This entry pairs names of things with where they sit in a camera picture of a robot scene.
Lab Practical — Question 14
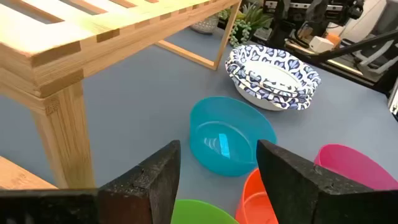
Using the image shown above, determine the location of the orange plastic bowl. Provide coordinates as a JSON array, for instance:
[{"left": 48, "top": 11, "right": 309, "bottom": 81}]
[{"left": 235, "top": 168, "right": 279, "bottom": 224}]

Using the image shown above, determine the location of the pink plastic bowl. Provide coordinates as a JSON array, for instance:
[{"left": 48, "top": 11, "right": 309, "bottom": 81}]
[{"left": 313, "top": 143, "right": 398, "bottom": 191}]

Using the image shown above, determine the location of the bamboo slatted shelf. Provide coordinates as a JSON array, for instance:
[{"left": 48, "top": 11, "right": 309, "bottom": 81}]
[{"left": 0, "top": 0, "right": 243, "bottom": 191}]

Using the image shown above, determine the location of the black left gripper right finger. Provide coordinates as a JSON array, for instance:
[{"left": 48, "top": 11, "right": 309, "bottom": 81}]
[{"left": 256, "top": 139, "right": 398, "bottom": 224}]

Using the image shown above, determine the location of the trailing succulent plant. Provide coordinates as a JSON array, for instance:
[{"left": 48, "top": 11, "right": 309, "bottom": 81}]
[{"left": 229, "top": 18, "right": 253, "bottom": 48}]

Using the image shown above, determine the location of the black metal frame bar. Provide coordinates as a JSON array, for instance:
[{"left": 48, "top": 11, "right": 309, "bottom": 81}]
[{"left": 310, "top": 29, "right": 398, "bottom": 64}]

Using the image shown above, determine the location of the green plastic bowl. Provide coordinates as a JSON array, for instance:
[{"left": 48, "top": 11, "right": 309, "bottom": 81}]
[{"left": 170, "top": 199, "right": 239, "bottom": 224}]

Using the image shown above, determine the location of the grey office chair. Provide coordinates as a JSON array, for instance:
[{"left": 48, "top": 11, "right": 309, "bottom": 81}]
[{"left": 353, "top": 0, "right": 398, "bottom": 80}]

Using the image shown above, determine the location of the spiky green plant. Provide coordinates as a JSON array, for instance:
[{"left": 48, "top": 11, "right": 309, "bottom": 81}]
[{"left": 241, "top": 1, "right": 273, "bottom": 32}]

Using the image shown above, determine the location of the small white box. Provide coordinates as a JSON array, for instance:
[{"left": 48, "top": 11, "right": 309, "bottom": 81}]
[{"left": 308, "top": 35, "right": 335, "bottom": 54}]

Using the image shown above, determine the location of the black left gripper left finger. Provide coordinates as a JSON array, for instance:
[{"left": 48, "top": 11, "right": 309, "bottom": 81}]
[{"left": 0, "top": 139, "right": 182, "bottom": 224}]

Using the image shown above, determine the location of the teal plastic bowl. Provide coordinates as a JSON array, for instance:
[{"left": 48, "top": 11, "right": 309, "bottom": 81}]
[{"left": 189, "top": 96, "right": 277, "bottom": 177}]

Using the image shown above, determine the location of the grey patterned plant pot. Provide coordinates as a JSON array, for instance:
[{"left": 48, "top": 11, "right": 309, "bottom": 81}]
[{"left": 190, "top": 14, "right": 220, "bottom": 35}]

